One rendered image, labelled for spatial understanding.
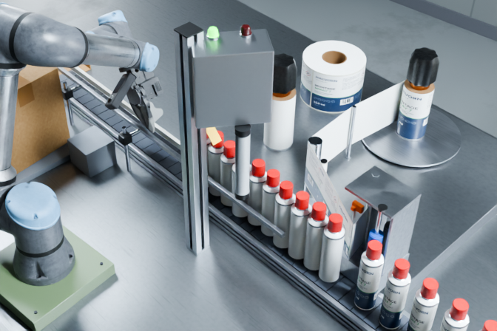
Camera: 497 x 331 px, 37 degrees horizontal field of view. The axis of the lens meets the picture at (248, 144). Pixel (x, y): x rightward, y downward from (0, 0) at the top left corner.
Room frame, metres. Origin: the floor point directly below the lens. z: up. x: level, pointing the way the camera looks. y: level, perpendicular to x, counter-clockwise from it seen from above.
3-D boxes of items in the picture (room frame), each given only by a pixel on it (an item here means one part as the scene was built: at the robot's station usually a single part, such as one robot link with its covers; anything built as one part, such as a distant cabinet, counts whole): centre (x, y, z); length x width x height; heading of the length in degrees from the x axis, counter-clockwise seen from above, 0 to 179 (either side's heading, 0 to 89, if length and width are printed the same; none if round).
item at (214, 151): (1.52, 0.08, 0.98); 0.05 x 0.05 x 0.20
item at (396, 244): (1.25, -0.31, 1.01); 0.14 x 0.13 x 0.26; 45
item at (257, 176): (1.41, -0.03, 0.98); 0.05 x 0.05 x 0.20
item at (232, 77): (1.35, 0.04, 1.38); 0.17 x 0.10 x 0.19; 100
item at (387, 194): (1.25, -0.31, 1.14); 0.14 x 0.11 x 0.01; 45
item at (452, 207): (1.71, -0.35, 0.86); 0.80 x 0.67 x 0.05; 45
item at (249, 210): (1.66, 0.29, 0.96); 1.07 x 0.01 x 0.01; 45
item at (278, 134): (1.73, -0.09, 1.03); 0.09 x 0.09 x 0.30
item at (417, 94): (1.78, -0.49, 1.04); 0.09 x 0.09 x 0.29
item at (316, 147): (1.52, -0.18, 0.97); 0.05 x 0.05 x 0.19
